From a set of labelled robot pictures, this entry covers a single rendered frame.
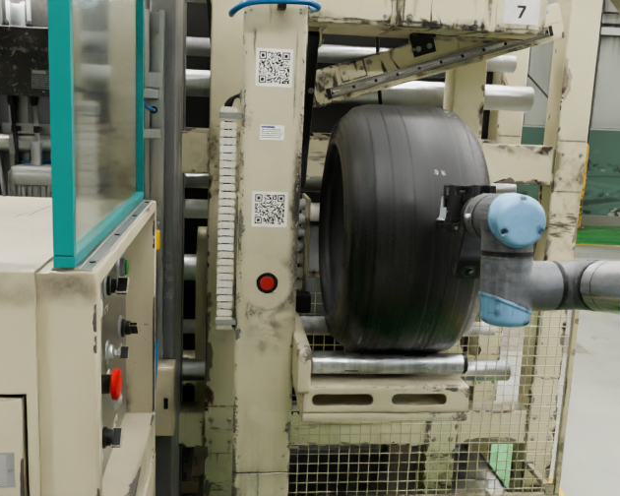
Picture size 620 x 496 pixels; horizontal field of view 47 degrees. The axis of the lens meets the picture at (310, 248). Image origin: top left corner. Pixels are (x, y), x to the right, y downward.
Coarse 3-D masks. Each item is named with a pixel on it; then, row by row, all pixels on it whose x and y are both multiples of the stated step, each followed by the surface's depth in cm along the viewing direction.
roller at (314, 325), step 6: (300, 318) 178; (306, 318) 178; (312, 318) 179; (318, 318) 179; (324, 318) 179; (306, 324) 177; (312, 324) 178; (318, 324) 178; (324, 324) 178; (306, 330) 178; (312, 330) 178; (318, 330) 178; (324, 330) 178
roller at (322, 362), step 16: (320, 352) 152; (336, 352) 153; (352, 352) 153; (368, 352) 154; (320, 368) 150; (336, 368) 151; (352, 368) 151; (368, 368) 151; (384, 368) 152; (400, 368) 152; (416, 368) 153; (432, 368) 153; (448, 368) 153; (464, 368) 154
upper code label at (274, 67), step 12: (264, 48) 144; (264, 60) 145; (276, 60) 145; (288, 60) 145; (264, 72) 145; (276, 72) 145; (288, 72) 146; (264, 84) 146; (276, 84) 146; (288, 84) 146
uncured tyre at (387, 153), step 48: (336, 144) 155; (384, 144) 140; (432, 144) 141; (336, 192) 184; (384, 192) 135; (432, 192) 136; (336, 240) 187; (384, 240) 135; (432, 240) 136; (336, 288) 182; (384, 288) 137; (432, 288) 138; (336, 336) 156; (384, 336) 145; (432, 336) 146
